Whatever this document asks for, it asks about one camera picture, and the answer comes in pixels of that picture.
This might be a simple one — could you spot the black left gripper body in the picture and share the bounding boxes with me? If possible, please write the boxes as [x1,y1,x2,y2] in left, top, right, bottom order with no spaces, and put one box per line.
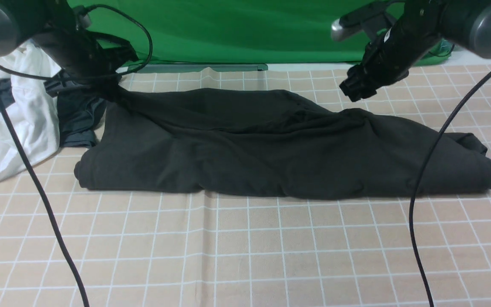
[33,26,139,101]

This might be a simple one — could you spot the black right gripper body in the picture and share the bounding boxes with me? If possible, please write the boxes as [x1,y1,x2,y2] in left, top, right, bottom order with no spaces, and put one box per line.
[340,0,444,102]

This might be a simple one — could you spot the dark gray long-sleeve shirt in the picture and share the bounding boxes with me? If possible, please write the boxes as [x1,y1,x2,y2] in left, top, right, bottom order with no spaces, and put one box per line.
[74,87,491,201]

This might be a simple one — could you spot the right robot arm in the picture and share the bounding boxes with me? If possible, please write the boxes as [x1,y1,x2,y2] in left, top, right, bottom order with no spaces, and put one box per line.
[331,0,491,101]

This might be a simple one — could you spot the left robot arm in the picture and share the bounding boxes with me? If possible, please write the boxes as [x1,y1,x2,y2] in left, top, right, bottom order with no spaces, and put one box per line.
[0,0,139,99]

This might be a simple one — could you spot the gray metal base bar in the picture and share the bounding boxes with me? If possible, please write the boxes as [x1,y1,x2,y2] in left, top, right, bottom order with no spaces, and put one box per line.
[139,63,269,74]

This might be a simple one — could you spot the dark teal crumpled garment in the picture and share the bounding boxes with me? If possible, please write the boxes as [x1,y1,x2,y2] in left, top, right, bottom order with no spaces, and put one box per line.
[44,69,107,148]

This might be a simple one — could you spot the white crumpled garment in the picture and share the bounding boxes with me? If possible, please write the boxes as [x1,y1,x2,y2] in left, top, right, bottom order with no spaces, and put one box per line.
[0,41,60,182]

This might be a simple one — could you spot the green backdrop cloth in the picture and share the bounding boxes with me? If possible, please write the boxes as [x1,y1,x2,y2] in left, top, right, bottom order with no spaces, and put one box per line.
[66,0,459,67]

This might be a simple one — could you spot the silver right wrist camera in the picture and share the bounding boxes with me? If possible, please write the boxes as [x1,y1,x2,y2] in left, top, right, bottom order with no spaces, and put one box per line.
[331,0,405,41]

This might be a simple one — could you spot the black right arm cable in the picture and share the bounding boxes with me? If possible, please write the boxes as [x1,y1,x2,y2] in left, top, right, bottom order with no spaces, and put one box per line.
[408,58,491,307]

